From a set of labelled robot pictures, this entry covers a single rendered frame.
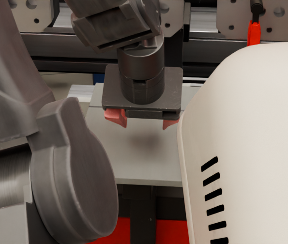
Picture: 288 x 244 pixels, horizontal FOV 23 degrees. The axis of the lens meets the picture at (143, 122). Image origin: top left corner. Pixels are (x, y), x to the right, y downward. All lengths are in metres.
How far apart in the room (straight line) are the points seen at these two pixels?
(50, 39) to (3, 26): 0.94
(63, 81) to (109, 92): 2.42
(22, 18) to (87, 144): 0.63
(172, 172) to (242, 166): 0.59
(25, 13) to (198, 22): 0.44
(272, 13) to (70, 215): 0.67
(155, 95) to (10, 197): 0.45
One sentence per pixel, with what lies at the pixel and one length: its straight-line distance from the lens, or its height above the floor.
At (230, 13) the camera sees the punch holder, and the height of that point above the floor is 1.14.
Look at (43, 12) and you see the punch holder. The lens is 1.09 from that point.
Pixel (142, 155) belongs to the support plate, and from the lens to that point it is 0.97.
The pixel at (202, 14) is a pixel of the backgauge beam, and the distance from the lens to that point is 1.46.
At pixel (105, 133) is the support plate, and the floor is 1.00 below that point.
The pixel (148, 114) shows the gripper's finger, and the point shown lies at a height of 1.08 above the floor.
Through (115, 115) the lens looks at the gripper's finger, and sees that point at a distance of 0.92.
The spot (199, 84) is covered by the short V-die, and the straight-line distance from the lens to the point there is 1.15.
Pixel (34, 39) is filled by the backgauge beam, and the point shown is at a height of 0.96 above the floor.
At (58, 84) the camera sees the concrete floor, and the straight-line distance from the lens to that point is 3.30.
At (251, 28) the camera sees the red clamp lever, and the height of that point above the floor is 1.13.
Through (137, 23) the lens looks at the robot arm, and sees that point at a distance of 0.76.
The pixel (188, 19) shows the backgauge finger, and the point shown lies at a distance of 1.34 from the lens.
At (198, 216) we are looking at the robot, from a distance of 0.42.
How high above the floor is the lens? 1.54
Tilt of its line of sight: 31 degrees down
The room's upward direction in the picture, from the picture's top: straight up
